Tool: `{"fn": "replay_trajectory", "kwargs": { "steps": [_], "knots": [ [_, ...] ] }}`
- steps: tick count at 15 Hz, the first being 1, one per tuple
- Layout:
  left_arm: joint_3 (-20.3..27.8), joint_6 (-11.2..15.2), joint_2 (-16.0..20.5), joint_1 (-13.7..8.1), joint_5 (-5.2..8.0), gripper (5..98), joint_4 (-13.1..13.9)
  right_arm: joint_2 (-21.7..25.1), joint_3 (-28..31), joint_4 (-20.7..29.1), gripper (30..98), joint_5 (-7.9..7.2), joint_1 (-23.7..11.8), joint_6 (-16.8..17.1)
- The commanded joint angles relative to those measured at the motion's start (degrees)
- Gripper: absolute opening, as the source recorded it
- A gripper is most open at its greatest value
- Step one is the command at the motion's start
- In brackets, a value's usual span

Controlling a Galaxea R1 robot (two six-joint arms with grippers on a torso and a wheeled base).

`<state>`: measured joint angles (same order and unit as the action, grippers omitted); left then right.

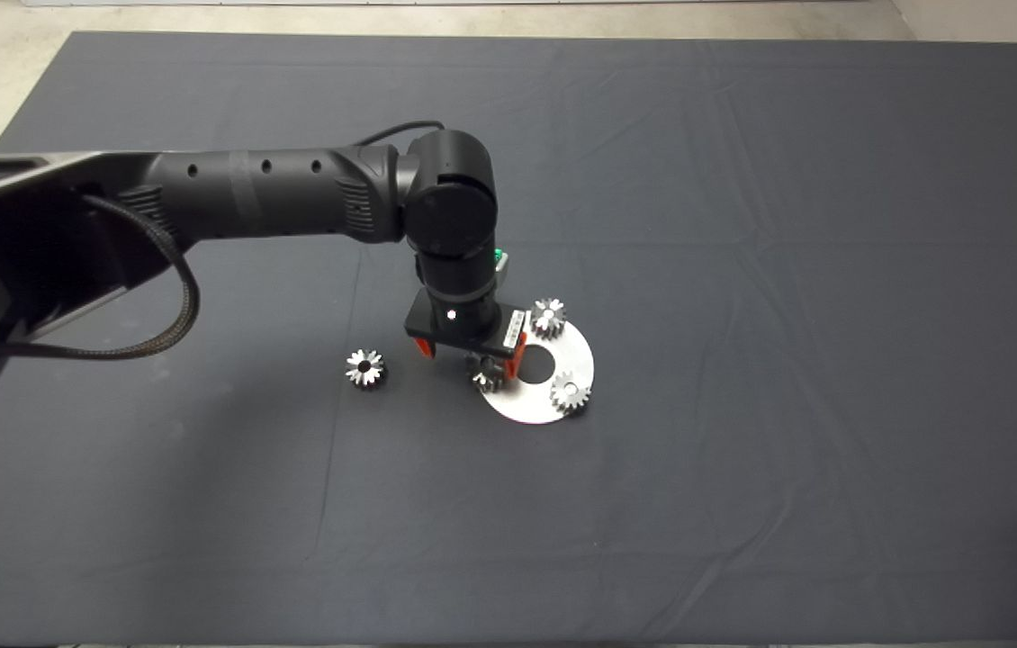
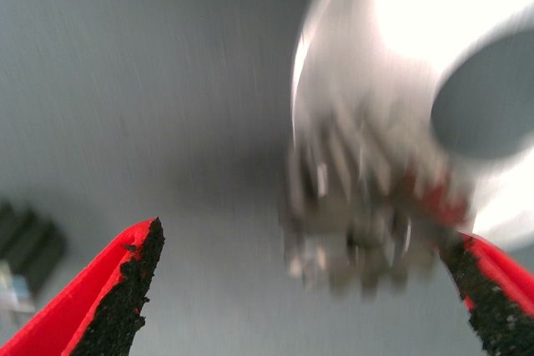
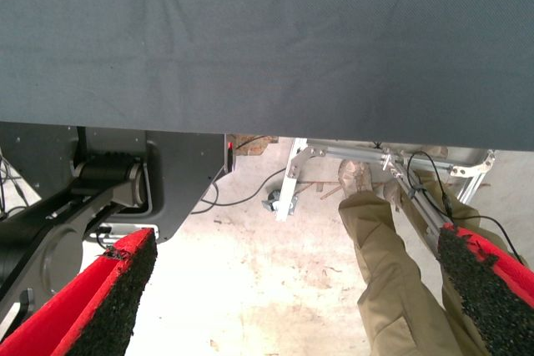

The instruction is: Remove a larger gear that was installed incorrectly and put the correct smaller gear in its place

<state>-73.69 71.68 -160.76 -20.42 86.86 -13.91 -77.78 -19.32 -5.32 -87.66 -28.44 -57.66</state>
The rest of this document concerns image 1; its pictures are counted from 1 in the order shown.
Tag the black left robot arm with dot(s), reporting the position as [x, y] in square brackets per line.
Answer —
[274, 189]

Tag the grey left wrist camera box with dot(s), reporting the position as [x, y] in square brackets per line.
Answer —
[504, 267]

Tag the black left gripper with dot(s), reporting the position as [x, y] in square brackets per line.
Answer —
[463, 319]

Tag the green left camera mount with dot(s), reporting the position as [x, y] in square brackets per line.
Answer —
[498, 256]

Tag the dark grey table cloth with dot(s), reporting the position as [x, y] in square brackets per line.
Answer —
[742, 225]

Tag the larger steel gear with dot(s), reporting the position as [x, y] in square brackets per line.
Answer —
[486, 376]

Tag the round metal plate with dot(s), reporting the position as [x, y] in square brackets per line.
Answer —
[558, 364]

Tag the small steel gear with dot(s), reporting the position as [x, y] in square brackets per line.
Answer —
[366, 369]
[550, 318]
[571, 393]

